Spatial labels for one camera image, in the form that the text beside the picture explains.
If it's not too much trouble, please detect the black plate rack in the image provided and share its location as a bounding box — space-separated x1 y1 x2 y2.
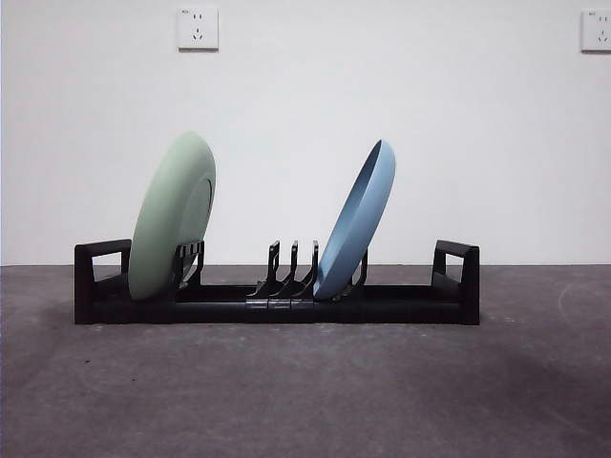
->
74 238 481 326

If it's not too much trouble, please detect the white wall socket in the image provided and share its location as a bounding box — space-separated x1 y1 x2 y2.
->
178 7 221 52
580 9 611 53

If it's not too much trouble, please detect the green round plate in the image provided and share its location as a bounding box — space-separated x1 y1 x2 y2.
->
129 131 219 302

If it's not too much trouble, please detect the blue round plate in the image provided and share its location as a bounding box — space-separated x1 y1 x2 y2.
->
312 139 398 302

